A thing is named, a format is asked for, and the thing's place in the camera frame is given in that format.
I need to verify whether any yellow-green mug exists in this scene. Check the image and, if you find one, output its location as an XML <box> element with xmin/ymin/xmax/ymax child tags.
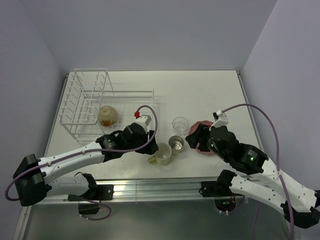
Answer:
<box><xmin>147</xmin><ymin>143</ymin><xmax>172</xmax><ymax>166</ymax></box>

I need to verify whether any beige bowl with flower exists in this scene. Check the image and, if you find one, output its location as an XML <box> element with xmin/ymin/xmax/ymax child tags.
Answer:
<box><xmin>97</xmin><ymin>105</ymin><xmax>119</xmax><ymax>127</ymax></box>

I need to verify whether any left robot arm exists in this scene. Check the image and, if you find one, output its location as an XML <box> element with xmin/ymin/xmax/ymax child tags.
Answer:
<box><xmin>12</xmin><ymin>122</ymin><xmax>159</xmax><ymax>207</ymax></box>

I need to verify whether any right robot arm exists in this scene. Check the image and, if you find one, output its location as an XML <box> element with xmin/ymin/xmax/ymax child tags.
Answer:
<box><xmin>185</xmin><ymin>124</ymin><xmax>320</xmax><ymax>229</ymax></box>

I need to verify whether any pink dotted plate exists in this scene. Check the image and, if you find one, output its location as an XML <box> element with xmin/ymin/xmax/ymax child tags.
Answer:
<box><xmin>187</xmin><ymin>120</ymin><xmax>215</xmax><ymax>156</ymax></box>

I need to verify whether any small steel cup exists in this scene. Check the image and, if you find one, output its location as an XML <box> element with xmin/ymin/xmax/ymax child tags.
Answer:
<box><xmin>168</xmin><ymin>135</ymin><xmax>184</xmax><ymax>156</ymax></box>

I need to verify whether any clear drinking glass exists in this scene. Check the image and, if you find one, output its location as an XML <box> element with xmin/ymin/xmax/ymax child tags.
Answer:
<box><xmin>172</xmin><ymin>116</ymin><xmax>189</xmax><ymax>137</ymax></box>

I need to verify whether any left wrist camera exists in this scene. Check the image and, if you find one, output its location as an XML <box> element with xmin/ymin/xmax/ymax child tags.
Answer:
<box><xmin>134</xmin><ymin>111</ymin><xmax>152</xmax><ymax>132</ymax></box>

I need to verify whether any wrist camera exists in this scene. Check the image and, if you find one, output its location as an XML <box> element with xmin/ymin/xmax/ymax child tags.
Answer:
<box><xmin>134</xmin><ymin>111</ymin><xmax>152</xmax><ymax>132</ymax></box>
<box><xmin>209</xmin><ymin>110</ymin><xmax>229</xmax><ymax>131</ymax></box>

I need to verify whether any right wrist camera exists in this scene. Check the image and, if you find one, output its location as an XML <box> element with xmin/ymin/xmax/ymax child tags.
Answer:
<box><xmin>209</xmin><ymin>110</ymin><xmax>229</xmax><ymax>131</ymax></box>

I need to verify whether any aluminium rail frame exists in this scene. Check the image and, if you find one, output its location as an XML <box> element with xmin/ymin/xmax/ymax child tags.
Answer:
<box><xmin>14</xmin><ymin>71</ymin><xmax>282</xmax><ymax>240</ymax></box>

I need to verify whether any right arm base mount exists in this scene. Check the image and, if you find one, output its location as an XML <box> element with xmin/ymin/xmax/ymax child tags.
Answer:
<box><xmin>198</xmin><ymin>181</ymin><xmax>246</xmax><ymax>212</ymax></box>

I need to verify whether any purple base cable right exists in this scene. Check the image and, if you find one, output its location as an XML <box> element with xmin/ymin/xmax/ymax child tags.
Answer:
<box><xmin>217</xmin><ymin>192</ymin><xmax>248</xmax><ymax>216</ymax></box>

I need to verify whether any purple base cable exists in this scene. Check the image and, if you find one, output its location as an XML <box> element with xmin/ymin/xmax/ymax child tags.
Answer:
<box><xmin>79</xmin><ymin>199</ymin><xmax>113</xmax><ymax>221</ymax></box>
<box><xmin>217</xmin><ymin>192</ymin><xmax>248</xmax><ymax>216</ymax></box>

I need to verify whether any white wire dish rack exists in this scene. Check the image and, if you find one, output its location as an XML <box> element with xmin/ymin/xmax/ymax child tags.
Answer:
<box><xmin>59</xmin><ymin>68</ymin><xmax>154</xmax><ymax>144</ymax></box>

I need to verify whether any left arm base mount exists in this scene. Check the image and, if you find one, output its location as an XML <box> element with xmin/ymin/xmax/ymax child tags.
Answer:
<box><xmin>67</xmin><ymin>184</ymin><xmax>114</xmax><ymax>219</ymax></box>

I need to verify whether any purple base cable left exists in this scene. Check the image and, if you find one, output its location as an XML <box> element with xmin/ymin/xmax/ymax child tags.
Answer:
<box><xmin>79</xmin><ymin>199</ymin><xmax>113</xmax><ymax>221</ymax></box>

